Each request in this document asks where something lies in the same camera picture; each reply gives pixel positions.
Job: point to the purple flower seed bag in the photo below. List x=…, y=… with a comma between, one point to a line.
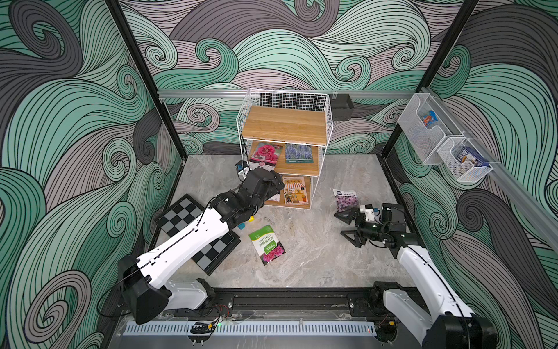
x=345, y=199

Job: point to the clear wall bin lower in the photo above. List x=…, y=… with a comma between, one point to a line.
x=466, y=172

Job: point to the blue packet in bin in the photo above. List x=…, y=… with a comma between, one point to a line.
x=469, y=154

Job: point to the blue red item in bin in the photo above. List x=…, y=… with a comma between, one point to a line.
x=430, y=119

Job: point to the black white checker board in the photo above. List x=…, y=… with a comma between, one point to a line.
x=183, y=212

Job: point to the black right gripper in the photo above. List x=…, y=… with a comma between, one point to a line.
x=362, y=217

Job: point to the illustrated shop seed bag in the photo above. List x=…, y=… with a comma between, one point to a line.
x=295, y=191

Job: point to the pink flower seed bag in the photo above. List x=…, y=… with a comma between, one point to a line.
x=265, y=155
x=275, y=198

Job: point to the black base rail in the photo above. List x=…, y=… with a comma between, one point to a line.
x=363, y=302

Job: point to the black corner frame post left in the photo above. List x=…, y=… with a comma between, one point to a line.
x=125, y=31

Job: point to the clear wall bin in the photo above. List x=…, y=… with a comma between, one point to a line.
x=466, y=172
x=425, y=142

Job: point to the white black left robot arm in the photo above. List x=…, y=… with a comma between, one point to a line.
x=145, y=282

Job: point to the black corner frame post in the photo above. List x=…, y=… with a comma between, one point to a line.
x=125, y=31
x=448, y=42

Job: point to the lavender blue seed bag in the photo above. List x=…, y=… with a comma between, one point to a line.
x=299, y=154

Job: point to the black corner frame post right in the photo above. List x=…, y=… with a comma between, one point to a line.
x=448, y=42

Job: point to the clear wall bin upper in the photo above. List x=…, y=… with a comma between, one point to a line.
x=425, y=142

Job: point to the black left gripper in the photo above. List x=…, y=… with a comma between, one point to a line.
x=270, y=190

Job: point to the white slotted cable duct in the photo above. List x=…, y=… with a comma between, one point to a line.
x=257, y=328

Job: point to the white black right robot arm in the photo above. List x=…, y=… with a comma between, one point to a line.
x=432, y=312

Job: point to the green white seed bag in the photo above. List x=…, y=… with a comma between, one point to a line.
x=267, y=244

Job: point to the white wire shelf rack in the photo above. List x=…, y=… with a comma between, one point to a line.
x=287, y=132

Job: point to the black box on rail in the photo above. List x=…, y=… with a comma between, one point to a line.
x=341, y=107

